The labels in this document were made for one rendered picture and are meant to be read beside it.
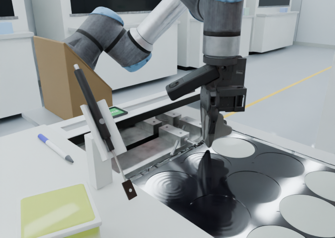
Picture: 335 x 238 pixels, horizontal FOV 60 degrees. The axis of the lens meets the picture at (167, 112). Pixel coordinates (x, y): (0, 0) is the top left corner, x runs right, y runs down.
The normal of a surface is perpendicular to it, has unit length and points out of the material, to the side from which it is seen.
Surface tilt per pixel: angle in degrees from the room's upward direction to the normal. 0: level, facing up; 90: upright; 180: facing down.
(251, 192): 0
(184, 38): 90
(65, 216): 0
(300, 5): 90
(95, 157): 90
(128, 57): 101
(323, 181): 0
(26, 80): 90
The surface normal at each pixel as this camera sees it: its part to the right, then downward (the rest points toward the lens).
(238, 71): 0.14, 0.36
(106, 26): 0.44, 0.03
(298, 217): 0.00, -0.93
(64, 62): -0.72, 0.26
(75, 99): 0.69, 0.26
